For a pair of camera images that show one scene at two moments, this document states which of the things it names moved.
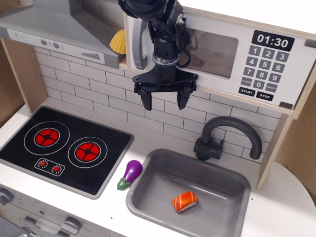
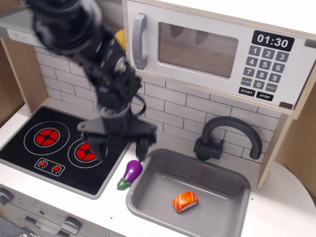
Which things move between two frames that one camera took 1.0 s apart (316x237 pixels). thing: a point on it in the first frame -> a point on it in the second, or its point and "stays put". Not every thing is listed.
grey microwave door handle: x=138 y=26 stays put
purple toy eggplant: x=134 y=170 stays put
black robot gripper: x=166 y=77 -> x=118 y=128
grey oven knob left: x=6 y=196 stays put
